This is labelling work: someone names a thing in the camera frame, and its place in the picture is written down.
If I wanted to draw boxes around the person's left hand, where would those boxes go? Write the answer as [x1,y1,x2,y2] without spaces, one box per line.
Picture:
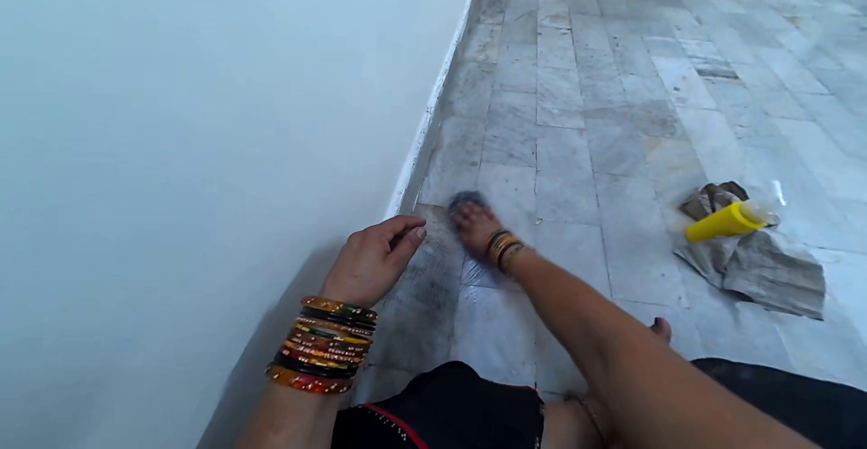
[321,215,428,309]

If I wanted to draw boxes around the dark grey scrubbing pad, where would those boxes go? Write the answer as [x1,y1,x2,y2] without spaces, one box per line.
[447,190,489,239]

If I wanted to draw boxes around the crumpled grey cloth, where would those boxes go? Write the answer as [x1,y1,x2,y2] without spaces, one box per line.
[673,181,827,321]

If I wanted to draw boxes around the person's left forearm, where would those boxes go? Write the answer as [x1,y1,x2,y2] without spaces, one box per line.
[233,295,379,449]

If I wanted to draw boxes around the person's right forearm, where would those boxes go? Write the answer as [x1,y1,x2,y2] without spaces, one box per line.
[486,229,822,449]

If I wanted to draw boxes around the yellow bottle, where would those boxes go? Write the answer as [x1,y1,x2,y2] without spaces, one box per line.
[685,181,788,243]

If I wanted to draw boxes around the person's body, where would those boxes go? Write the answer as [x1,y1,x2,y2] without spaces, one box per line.
[331,360,545,449]

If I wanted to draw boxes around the person's legs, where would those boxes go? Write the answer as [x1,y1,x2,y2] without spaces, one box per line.
[545,317,867,449]

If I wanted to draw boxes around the person's right hand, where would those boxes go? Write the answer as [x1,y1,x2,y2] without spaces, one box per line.
[452,201,518,267]

